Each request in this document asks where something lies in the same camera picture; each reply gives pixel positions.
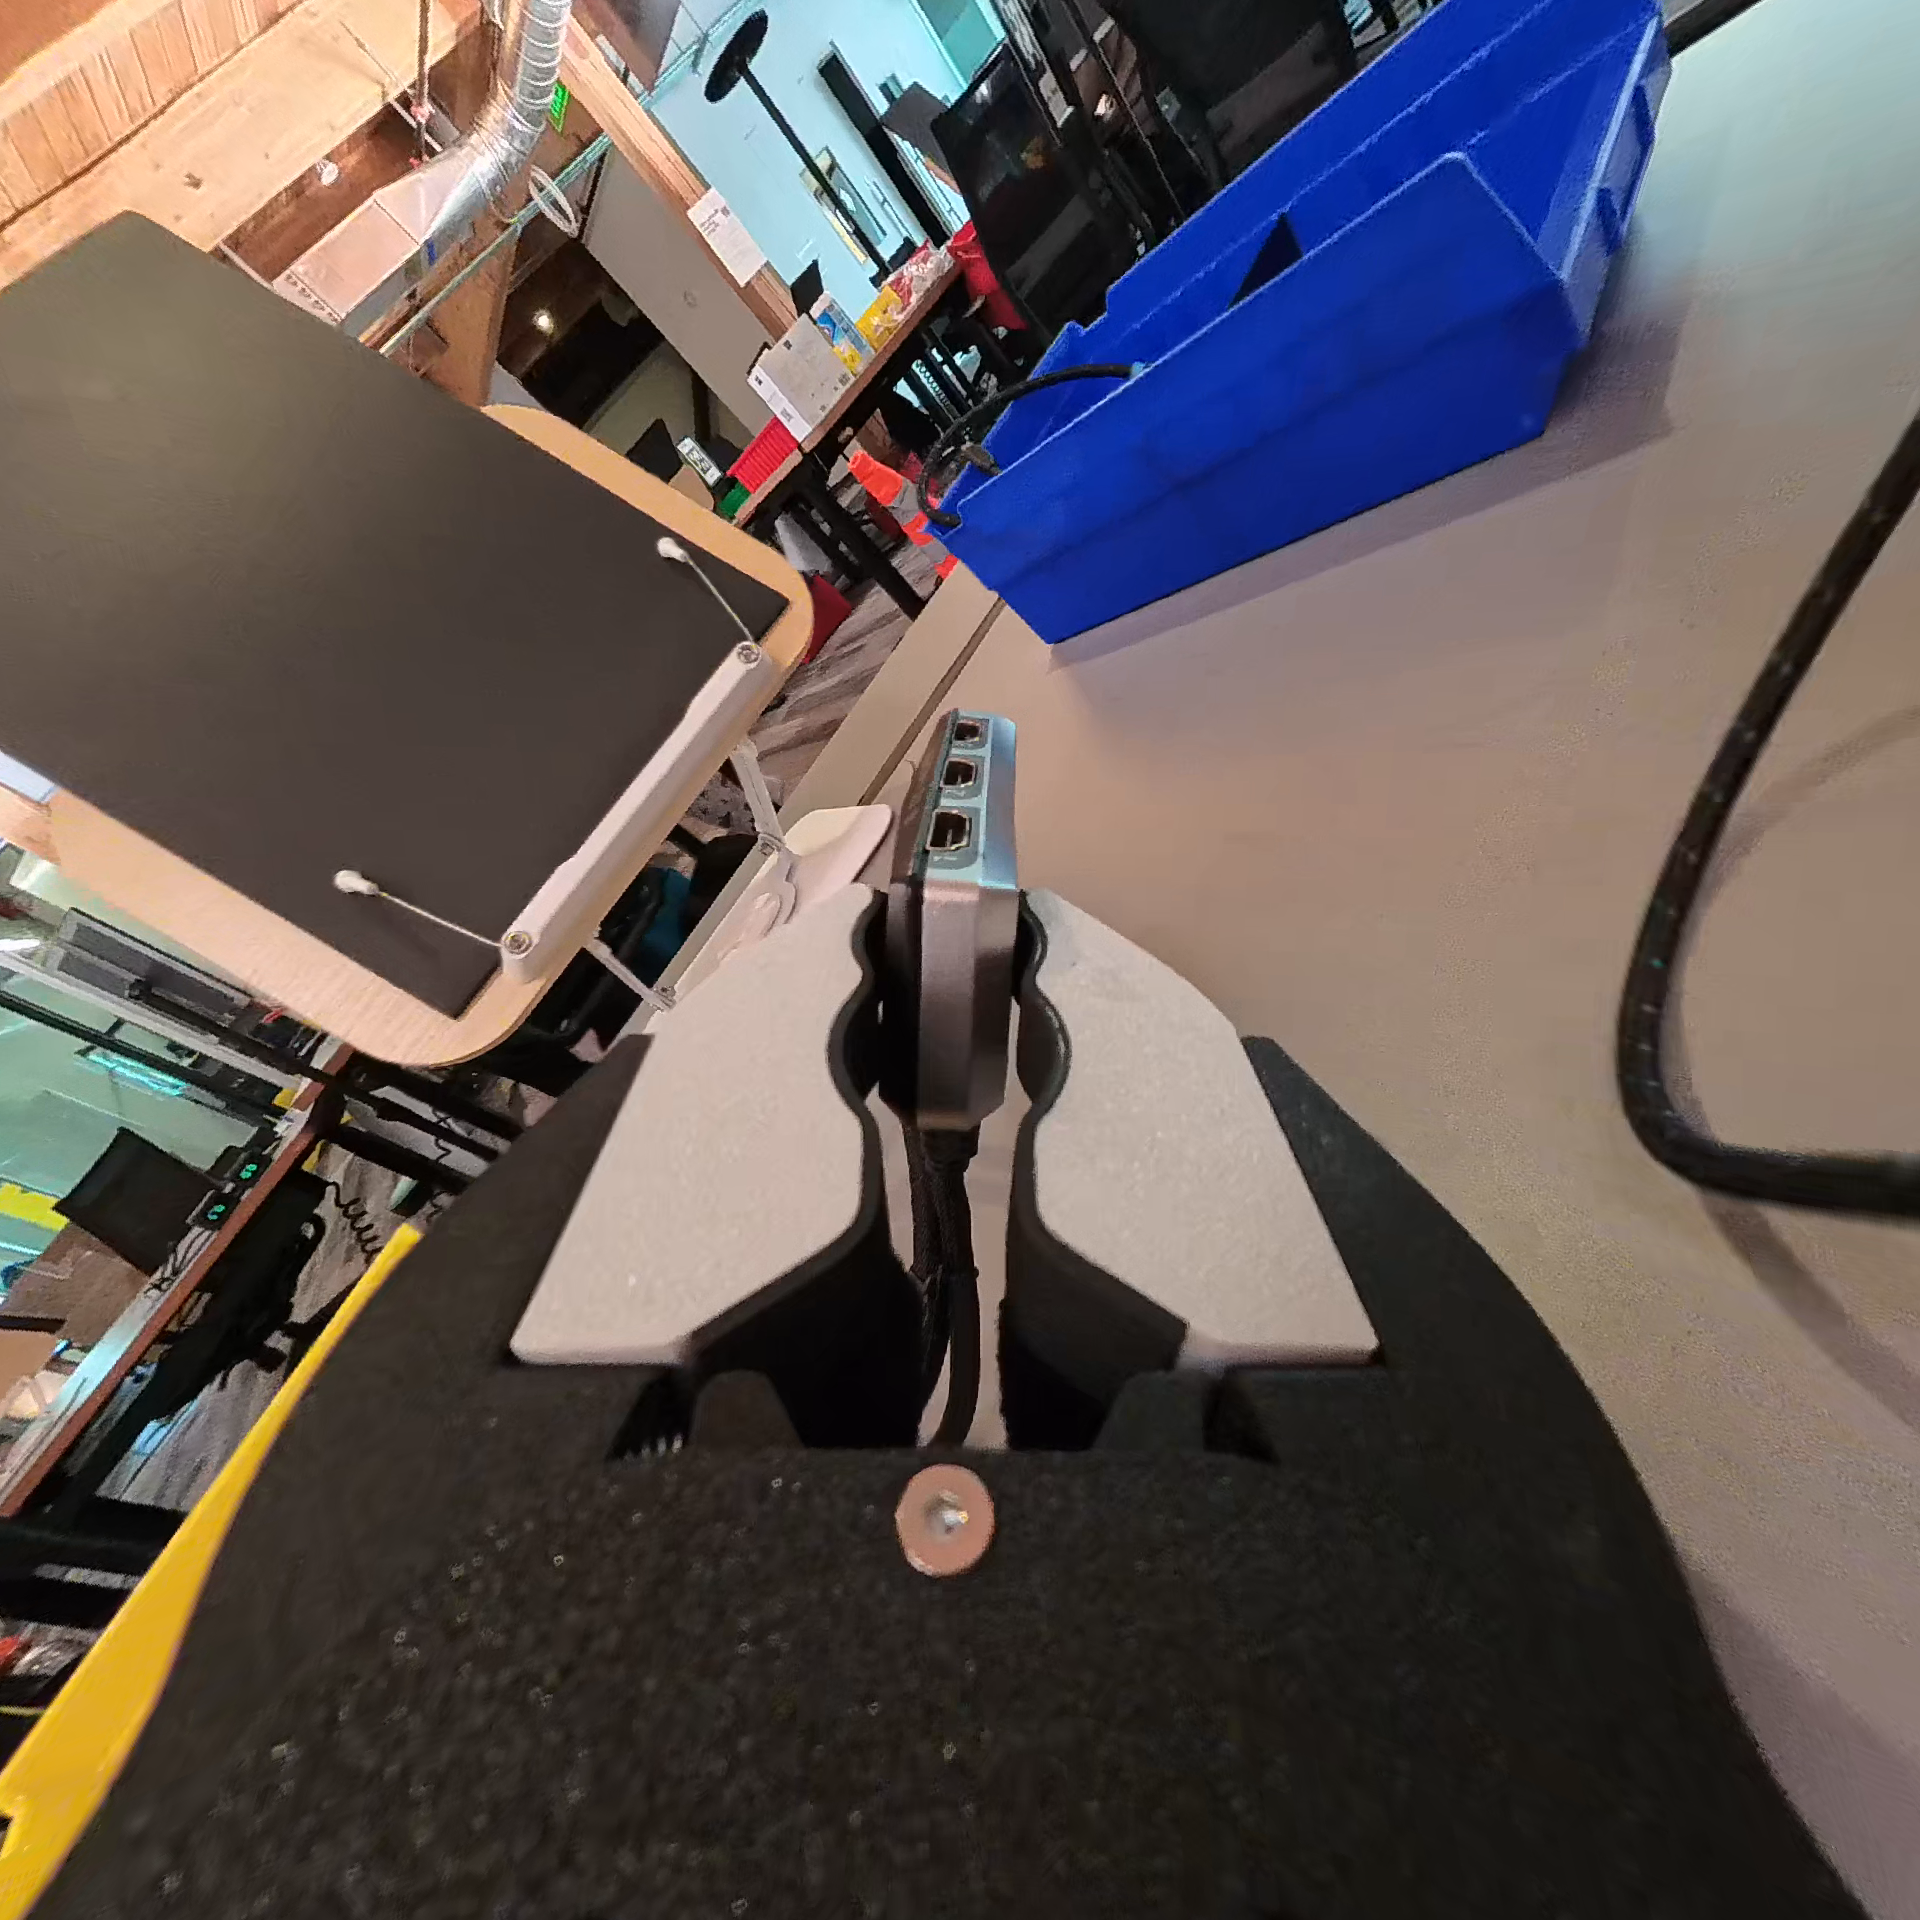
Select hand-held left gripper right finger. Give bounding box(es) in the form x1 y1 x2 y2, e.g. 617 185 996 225
1001 886 1383 1373

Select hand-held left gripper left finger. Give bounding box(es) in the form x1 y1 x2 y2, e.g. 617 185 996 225
508 885 889 1368

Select HDMI switch with black cable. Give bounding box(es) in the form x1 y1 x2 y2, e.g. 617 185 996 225
883 704 1025 1453

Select black braided cable green plugs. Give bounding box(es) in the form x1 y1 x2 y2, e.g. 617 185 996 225
1616 447 1920 1221

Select yellow divided storage bin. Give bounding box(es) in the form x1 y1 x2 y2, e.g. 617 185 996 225
0 1217 425 1882

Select grey desk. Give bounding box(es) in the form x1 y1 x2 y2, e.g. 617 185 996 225
780 0 1920 1912

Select black board on stand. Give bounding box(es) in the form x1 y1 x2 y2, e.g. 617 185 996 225
0 209 904 1070

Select orange traffic cone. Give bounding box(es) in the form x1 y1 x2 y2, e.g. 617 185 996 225
843 447 945 553

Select white cardboard box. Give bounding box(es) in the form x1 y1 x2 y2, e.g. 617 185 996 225
745 310 868 434

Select blue storage bin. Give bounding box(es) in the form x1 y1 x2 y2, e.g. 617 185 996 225
920 0 1677 647

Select black floor lamp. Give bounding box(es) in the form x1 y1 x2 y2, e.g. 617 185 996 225
701 7 889 287

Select thin black cable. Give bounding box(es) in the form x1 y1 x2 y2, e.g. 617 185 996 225
915 358 1146 534

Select silver air duct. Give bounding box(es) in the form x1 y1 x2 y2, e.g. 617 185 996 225
277 0 605 329

